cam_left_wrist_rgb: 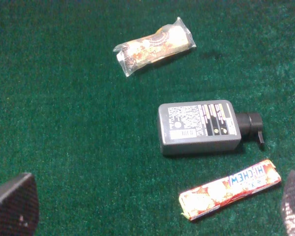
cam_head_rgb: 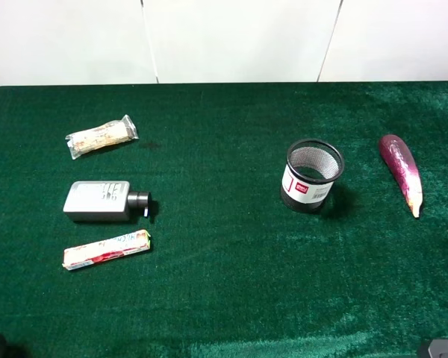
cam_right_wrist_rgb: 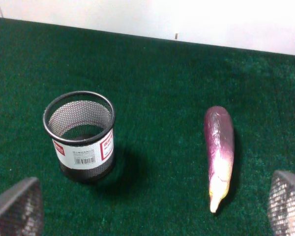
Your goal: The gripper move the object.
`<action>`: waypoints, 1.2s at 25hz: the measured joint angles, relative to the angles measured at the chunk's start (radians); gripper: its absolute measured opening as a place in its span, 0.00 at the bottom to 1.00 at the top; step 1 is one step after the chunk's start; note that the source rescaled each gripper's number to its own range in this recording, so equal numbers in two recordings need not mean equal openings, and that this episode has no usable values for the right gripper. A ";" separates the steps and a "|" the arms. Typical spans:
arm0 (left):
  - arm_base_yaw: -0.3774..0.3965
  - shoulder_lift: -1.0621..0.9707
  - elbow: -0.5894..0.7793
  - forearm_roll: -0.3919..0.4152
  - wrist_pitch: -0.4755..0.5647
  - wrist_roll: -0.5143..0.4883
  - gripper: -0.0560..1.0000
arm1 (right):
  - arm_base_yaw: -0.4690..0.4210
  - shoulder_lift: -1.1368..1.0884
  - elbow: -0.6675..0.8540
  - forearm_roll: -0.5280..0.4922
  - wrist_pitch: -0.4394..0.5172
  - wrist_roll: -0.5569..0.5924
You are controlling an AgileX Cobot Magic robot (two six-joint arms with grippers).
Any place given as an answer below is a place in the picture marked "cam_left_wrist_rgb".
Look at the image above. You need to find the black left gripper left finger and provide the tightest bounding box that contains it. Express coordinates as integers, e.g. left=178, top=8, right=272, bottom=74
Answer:
left=0, top=173, right=39, bottom=236

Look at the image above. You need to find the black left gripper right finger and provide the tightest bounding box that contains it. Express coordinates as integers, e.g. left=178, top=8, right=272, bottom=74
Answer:
left=281, top=170, right=295, bottom=236

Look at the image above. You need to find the Hi-Chew candy pack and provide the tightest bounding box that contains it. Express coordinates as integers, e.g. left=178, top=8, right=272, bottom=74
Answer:
left=178, top=159, right=281, bottom=221

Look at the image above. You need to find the clear wrapped snack bar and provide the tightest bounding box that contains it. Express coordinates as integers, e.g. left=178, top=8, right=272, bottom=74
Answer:
left=113, top=17, right=196, bottom=77

